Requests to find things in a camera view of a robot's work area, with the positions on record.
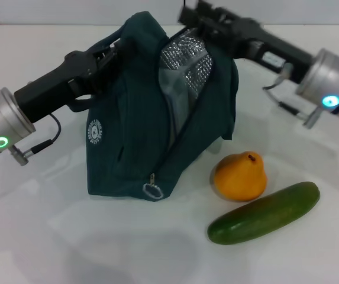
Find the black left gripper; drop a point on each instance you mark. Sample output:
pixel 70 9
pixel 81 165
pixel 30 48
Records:
pixel 56 85

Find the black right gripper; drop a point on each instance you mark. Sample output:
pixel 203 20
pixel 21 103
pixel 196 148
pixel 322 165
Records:
pixel 261 44

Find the dark teal lunch bag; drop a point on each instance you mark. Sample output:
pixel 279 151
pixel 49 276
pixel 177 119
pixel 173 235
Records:
pixel 139 118

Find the orange yellow pear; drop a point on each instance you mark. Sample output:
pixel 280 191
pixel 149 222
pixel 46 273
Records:
pixel 240 180

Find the green cucumber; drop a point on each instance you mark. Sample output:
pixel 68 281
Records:
pixel 261 216

